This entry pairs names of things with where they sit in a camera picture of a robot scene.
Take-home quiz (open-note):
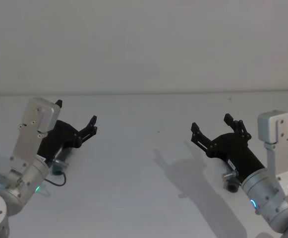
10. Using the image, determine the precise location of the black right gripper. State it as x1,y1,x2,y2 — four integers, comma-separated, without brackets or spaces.
190,113,266,184

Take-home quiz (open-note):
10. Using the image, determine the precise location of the left gripper thin dark cable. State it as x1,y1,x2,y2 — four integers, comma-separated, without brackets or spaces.
44,158,69,187

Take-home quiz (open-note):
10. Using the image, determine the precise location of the white table cloth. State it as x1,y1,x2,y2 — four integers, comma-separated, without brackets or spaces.
0,93,288,238

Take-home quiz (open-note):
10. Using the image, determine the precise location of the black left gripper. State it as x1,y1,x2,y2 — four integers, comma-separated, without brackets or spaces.
36,99,98,165

